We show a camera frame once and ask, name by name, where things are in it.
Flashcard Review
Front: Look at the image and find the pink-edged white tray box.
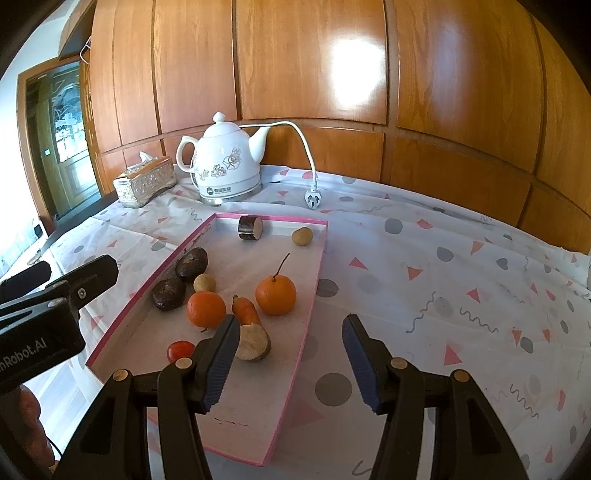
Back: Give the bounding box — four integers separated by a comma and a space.
85, 212, 329, 464

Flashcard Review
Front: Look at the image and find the orange with stem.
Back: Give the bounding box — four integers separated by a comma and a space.
255, 252, 297, 316

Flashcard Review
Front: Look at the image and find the carrot piece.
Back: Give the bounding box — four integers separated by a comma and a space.
232, 295, 262, 326

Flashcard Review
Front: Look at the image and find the white kettle power cord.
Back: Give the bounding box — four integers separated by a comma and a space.
242, 121, 320, 209

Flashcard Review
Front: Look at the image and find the white ceramic electric kettle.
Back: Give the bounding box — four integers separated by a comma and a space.
176, 112, 271, 205

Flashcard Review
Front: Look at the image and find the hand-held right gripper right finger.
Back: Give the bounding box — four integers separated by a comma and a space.
342, 314, 532, 480

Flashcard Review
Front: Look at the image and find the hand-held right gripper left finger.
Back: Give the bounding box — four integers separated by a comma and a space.
53, 315, 242, 480

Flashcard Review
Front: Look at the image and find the silver patterned tissue box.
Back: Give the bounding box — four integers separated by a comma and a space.
113, 151, 177, 210

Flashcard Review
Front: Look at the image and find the wooden glass door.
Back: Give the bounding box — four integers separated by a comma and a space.
17, 58, 102, 227

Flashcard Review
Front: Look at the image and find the dark water chestnut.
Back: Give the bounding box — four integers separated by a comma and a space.
151, 277, 187, 312
174, 247, 209, 282

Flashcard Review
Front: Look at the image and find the person's left hand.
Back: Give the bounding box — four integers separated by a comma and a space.
18, 387, 51, 464

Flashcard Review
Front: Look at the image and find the red cherry tomato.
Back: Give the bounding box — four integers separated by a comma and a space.
167, 340, 197, 363

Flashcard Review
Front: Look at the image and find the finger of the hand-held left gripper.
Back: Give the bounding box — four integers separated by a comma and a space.
46, 255, 118, 324
0, 261, 51, 301

